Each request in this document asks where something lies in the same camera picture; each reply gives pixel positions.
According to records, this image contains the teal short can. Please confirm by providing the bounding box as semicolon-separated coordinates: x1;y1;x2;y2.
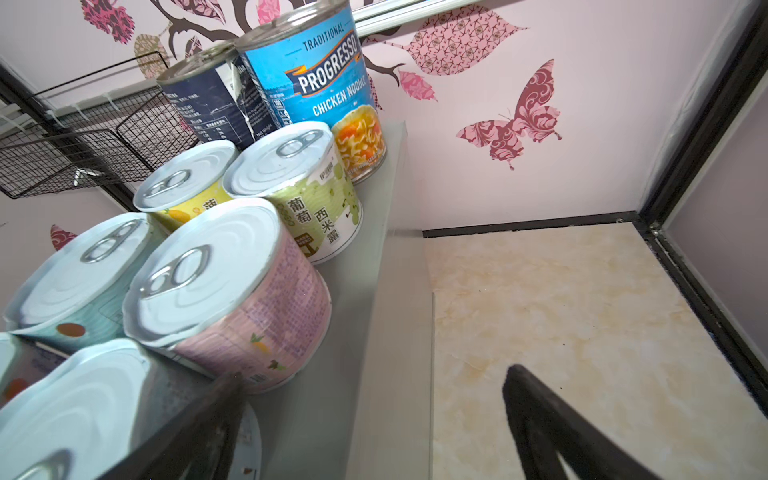
3;213;168;354
1;339;262;479

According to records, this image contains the grey metal cabinet counter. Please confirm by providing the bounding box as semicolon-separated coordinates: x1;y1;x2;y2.
251;122;434;479

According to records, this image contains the small yellow can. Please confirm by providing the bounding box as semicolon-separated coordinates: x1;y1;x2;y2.
133;140;239;232

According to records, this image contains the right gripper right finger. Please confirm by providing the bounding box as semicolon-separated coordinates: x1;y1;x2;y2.
502;364;657;479

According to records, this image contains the green short can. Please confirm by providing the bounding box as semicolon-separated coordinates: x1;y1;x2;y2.
222;121;364;265

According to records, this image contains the aluminium rail back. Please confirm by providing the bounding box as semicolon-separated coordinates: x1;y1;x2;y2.
353;0;479;37

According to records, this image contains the black wire basket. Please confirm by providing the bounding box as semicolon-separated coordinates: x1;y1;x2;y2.
1;68;197;205

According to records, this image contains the dark navy tall can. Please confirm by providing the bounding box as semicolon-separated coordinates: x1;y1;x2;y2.
157;41;278;151

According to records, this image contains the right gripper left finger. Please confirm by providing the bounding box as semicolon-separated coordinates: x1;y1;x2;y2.
101;373;246;479

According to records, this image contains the pink short can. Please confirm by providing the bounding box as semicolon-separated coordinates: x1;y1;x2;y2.
122;198;332;394
0;332;65;407

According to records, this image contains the blue chicken noodle soup can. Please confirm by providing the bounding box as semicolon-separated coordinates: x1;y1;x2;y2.
234;1;386;184

